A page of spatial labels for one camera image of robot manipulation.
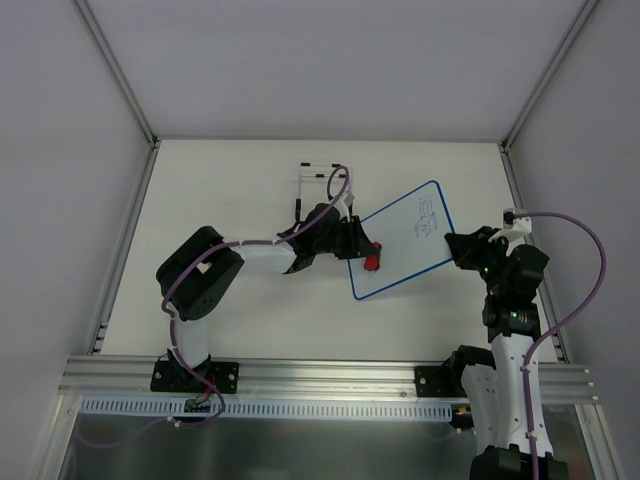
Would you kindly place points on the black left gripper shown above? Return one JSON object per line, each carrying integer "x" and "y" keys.
{"x": 353, "y": 238}

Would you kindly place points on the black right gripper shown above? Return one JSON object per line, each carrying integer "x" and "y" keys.
{"x": 470, "y": 248}

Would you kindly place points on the red whiteboard eraser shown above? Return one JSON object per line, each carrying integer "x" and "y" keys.
{"x": 372, "y": 262}

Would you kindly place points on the blue framed whiteboard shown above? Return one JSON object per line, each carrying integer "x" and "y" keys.
{"x": 411, "y": 231}

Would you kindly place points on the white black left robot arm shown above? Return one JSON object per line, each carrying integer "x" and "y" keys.
{"x": 195, "y": 278}

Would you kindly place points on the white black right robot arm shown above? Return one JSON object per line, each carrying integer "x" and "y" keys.
{"x": 501, "y": 382}

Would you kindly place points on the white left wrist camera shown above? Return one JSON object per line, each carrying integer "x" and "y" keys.
{"x": 344, "y": 205}

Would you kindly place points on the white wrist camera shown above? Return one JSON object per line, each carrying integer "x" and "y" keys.
{"x": 517, "y": 225}
{"x": 344, "y": 205}

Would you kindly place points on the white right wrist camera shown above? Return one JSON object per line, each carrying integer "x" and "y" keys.
{"x": 517, "y": 225}

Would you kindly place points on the black wire whiteboard stand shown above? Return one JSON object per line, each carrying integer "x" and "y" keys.
{"x": 320, "y": 182}

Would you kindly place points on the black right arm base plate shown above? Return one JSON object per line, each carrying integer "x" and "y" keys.
{"x": 438, "y": 382}

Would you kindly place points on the aluminium mounting rail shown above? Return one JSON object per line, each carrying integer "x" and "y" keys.
{"x": 314, "y": 379}

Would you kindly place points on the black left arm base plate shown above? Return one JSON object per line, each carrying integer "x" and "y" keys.
{"x": 170, "y": 377}

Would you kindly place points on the aluminium frame profile right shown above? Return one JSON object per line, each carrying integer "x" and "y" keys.
{"x": 559, "y": 54}

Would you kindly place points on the aluminium frame profile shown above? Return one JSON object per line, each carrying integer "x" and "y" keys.
{"x": 99, "y": 39}
{"x": 559, "y": 54}

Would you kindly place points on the aluminium frame profile left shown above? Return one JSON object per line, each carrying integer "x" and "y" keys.
{"x": 99, "y": 39}

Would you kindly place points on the white slotted cable duct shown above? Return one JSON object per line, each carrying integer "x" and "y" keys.
{"x": 269, "y": 409}

